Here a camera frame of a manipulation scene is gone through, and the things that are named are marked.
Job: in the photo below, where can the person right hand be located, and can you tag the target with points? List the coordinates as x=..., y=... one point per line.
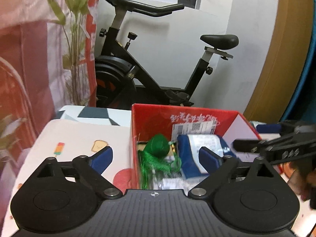
x=302, y=180

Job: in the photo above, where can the patterned white tablecloth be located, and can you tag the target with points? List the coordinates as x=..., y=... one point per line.
x=49, y=200

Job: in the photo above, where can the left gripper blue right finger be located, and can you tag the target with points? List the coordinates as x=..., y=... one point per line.
x=219, y=169

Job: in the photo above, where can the wooden door frame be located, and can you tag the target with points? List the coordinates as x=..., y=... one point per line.
x=284, y=62

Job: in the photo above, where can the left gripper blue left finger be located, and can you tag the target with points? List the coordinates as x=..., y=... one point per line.
x=90, y=169

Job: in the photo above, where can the blue white packet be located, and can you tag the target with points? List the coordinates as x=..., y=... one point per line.
x=188, y=149

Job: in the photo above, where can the black exercise bike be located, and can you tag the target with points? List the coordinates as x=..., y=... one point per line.
x=169, y=47

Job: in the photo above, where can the teal satin curtain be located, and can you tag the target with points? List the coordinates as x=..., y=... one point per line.
x=302, y=103

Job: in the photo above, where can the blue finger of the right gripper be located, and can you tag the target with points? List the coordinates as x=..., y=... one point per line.
x=251, y=146
x=268, y=128

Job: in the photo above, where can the pink printed backdrop cloth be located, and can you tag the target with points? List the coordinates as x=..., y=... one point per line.
x=47, y=62

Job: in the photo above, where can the red strawberry cardboard box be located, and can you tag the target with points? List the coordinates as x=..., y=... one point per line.
x=148, y=120

